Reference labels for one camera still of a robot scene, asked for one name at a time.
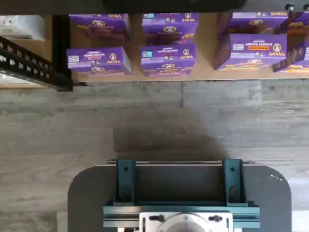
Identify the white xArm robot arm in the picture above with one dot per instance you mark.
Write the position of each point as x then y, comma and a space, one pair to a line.
186, 225

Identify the purple Annie's box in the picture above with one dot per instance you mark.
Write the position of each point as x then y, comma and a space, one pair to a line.
251, 24
256, 48
299, 23
101, 26
169, 31
298, 54
96, 58
166, 58

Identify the wooden shelf board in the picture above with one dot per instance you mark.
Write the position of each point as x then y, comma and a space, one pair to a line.
49, 36
207, 60

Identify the black metal shelf rack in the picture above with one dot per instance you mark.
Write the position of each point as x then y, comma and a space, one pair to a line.
24, 60
61, 48

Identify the black bolt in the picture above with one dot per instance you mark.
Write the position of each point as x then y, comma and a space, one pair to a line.
157, 218
215, 218

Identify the silver mounting plate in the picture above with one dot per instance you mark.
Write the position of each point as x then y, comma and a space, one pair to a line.
147, 227

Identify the white paper carton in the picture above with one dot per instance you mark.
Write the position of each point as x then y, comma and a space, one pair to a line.
21, 26

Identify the teal metal mounting frame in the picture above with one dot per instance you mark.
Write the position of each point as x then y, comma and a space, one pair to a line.
125, 183

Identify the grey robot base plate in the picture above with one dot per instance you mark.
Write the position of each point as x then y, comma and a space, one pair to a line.
91, 193

